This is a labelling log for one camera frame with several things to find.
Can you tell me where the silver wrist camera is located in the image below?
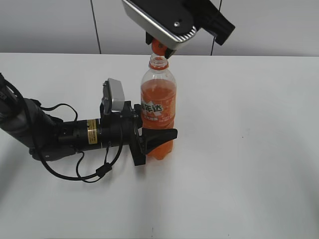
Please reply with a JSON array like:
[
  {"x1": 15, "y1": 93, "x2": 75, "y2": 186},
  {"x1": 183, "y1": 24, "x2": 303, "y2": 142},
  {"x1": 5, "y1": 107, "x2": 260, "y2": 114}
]
[
  {"x1": 122, "y1": 0, "x2": 197, "y2": 50},
  {"x1": 101, "y1": 78, "x2": 125, "y2": 115}
]

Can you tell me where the orange soda plastic bottle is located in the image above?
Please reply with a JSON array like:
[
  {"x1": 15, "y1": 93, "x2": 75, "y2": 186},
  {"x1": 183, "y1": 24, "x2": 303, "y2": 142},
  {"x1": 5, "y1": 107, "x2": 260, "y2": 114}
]
[{"x1": 140, "y1": 55, "x2": 178, "y2": 161}]

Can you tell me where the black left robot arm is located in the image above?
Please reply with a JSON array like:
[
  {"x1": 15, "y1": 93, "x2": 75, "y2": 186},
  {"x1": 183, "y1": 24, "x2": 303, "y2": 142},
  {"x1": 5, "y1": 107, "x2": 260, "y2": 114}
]
[{"x1": 0, "y1": 77, "x2": 177, "y2": 166}]

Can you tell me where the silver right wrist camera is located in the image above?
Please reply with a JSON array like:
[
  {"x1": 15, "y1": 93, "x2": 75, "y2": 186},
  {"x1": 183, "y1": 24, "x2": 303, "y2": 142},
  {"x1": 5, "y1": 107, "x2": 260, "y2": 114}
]
[{"x1": 122, "y1": 0, "x2": 197, "y2": 50}]

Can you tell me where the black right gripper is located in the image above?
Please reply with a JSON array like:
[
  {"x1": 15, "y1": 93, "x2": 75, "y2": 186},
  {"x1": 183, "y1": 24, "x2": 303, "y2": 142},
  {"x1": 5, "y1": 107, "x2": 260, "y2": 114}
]
[{"x1": 146, "y1": 0, "x2": 235, "y2": 59}]

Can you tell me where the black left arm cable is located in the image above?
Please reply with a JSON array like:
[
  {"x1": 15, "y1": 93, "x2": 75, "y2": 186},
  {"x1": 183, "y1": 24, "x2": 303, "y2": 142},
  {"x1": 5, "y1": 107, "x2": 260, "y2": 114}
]
[{"x1": 0, "y1": 74, "x2": 123, "y2": 184}]

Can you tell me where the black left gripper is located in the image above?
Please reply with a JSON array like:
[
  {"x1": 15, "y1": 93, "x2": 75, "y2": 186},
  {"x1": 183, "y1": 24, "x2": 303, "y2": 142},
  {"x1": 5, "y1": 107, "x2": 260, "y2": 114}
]
[{"x1": 99, "y1": 101, "x2": 178, "y2": 166}]

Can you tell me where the orange bottle cap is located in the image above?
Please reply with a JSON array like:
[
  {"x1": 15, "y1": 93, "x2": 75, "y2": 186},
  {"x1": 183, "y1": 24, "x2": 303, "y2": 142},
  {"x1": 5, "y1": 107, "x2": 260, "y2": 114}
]
[{"x1": 152, "y1": 38, "x2": 167, "y2": 56}]

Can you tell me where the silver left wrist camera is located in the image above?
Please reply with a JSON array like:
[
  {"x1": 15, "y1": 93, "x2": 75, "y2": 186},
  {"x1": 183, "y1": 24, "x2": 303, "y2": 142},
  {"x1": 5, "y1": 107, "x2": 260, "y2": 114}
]
[{"x1": 101, "y1": 78, "x2": 125, "y2": 115}]

